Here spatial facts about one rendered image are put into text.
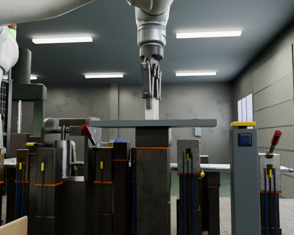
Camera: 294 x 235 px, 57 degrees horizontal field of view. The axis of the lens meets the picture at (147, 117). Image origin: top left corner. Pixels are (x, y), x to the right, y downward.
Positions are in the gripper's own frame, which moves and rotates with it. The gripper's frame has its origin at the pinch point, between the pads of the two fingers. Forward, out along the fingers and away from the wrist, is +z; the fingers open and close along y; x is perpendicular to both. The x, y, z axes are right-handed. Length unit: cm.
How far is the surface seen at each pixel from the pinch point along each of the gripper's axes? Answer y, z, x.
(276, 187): 18.4, 24.6, -35.8
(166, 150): -3.7, 12.3, -5.8
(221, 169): 26.8, 20.5, -17.9
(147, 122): -7.9, 4.2, -1.5
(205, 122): -4.9, 4.5, -17.2
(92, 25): 336, -196, 238
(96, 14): 297, -196, 207
